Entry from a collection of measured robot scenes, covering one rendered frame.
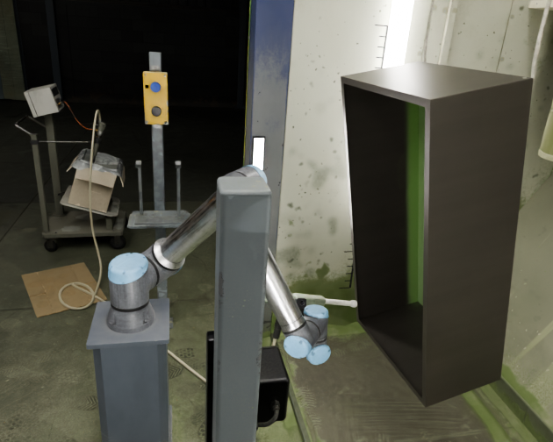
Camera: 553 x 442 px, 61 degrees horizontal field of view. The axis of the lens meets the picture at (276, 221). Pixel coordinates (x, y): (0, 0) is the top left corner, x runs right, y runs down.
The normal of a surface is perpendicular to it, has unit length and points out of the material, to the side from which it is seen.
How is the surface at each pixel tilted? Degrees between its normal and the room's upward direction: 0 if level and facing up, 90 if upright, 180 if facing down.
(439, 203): 90
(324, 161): 90
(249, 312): 90
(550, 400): 57
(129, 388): 90
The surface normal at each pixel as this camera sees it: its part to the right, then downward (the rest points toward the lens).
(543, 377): -0.78, -0.49
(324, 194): 0.21, 0.38
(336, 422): 0.07, -0.92
